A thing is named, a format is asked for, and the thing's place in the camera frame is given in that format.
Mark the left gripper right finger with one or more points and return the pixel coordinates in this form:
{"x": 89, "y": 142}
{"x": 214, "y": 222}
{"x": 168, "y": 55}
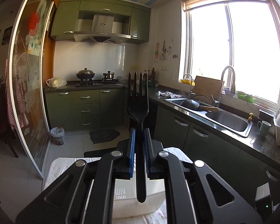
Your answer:
{"x": 194, "y": 192}

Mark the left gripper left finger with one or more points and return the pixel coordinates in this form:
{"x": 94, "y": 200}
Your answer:
{"x": 84, "y": 192}

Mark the white plastic utensil holder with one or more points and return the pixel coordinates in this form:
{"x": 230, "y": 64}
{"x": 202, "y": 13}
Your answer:
{"x": 125, "y": 201}

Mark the black plastic fork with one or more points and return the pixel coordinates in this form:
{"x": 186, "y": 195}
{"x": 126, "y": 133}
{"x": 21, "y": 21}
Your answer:
{"x": 137, "y": 109}

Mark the white floral tablecloth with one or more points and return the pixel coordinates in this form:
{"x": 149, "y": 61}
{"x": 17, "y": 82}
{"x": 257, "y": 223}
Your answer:
{"x": 59, "y": 165}

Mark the dark floor mat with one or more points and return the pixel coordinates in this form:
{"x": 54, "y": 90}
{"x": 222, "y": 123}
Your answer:
{"x": 103, "y": 135}

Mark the white trash bin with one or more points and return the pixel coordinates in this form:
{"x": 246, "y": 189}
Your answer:
{"x": 57, "y": 134}

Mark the black pan in sink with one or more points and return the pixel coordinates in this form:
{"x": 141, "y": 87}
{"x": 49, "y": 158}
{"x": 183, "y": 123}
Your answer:
{"x": 195, "y": 106}

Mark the crumpled dish cloth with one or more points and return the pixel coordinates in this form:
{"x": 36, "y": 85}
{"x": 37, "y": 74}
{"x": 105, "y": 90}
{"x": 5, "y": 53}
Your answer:
{"x": 168, "y": 94}

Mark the small steel faucet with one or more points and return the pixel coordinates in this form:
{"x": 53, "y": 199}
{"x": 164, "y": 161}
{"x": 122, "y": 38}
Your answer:
{"x": 188, "y": 77}

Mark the yellow sponge holder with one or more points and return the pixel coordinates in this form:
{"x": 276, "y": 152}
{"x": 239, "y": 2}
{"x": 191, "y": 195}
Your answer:
{"x": 189, "y": 82}

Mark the wooden cutting board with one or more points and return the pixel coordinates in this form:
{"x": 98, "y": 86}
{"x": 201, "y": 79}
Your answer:
{"x": 206, "y": 86}

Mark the stainless steel double sink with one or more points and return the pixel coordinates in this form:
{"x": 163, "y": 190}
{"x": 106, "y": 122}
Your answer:
{"x": 227, "y": 120}

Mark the condiment bottles group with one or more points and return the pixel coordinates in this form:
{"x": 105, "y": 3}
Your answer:
{"x": 151, "y": 78}

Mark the green lower cabinets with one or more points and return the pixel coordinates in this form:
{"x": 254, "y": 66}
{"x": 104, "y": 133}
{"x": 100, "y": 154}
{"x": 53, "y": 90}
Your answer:
{"x": 244, "y": 163}

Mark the green cabinets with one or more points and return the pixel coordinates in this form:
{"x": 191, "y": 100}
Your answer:
{"x": 67, "y": 13}
{"x": 244, "y": 163}

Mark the blue bowl on sill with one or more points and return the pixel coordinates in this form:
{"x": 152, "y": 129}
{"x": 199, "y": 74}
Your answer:
{"x": 228, "y": 92}

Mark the yellow soap dispenser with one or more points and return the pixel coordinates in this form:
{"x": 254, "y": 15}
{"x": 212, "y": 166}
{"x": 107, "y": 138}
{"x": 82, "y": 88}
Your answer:
{"x": 250, "y": 118}

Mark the black gas stove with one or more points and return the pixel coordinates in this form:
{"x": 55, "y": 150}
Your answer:
{"x": 90, "y": 82}

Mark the small steel pot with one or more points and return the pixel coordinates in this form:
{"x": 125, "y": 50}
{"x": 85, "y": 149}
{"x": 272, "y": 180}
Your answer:
{"x": 109, "y": 75}

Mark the green basket on sill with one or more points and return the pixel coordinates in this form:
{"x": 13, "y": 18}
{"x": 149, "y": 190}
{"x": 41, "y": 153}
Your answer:
{"x": 246, "y": 97}

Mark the red checkered apron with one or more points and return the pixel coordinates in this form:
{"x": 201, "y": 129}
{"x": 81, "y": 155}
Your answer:
{"x": 18, "y": 99}

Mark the green mug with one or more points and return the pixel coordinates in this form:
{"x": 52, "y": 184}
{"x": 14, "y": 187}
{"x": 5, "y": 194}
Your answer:
{"x": 263, "y": 127}

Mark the white plastic bag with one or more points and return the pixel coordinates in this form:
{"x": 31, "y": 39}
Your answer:
{"x": 56, "y": 82}

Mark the black wok with lid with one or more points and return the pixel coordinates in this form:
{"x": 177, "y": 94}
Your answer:
{"x": 85, "y": 74}

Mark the steel range hood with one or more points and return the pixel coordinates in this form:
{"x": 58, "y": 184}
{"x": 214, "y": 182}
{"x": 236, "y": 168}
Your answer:
{"x": 102, "y": 28}

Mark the glass sliding door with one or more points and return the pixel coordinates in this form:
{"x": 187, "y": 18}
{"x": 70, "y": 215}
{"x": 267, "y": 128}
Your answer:
{"x": 26, "y": 50}

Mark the green upper cabinets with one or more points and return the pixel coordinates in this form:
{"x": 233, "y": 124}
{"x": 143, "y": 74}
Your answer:
{"x": 67, "y": 13}

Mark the window frame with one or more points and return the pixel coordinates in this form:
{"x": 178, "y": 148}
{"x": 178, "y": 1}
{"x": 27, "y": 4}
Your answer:
{"x": 237, "y": 41}

